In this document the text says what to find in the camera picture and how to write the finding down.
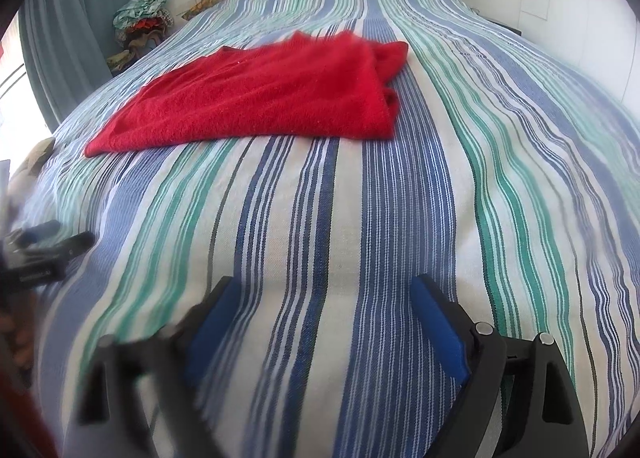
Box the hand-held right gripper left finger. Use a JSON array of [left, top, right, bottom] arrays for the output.
[[75, 275, 241, 458]]

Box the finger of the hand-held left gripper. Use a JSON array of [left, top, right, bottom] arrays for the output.
[[9, 219, 62, 241], [30, 231, 97, 263]]

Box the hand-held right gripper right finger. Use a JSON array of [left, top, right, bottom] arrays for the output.
[[410, 274, 591, 458]]

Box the red sweater with white rabbit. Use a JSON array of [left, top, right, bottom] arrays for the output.
[[84, 30, 411, 159]]

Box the pile of colourful clothes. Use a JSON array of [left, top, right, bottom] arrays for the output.
[[106, 0, 176, 76]]

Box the person's left hand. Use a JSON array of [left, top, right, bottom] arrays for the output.
[[0, 305, 37, 374]]

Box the beige cushion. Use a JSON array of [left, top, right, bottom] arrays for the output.
[[17, 136, 57, 176]]

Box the blue green striped bedspread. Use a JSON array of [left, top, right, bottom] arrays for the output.
[[15, 0, 640, 458]]

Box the blue grey curtain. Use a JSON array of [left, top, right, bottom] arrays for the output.
[[19, 0, 142, 135]]

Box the yellow patterned pillow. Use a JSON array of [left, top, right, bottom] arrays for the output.
[[181, 0, 281, 22]]

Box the dark nightstand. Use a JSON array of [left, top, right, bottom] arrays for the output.
[[487, 18, 524, 37]]

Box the white wardrobe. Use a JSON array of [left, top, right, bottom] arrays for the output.
[[519, 0, 640, 111]]

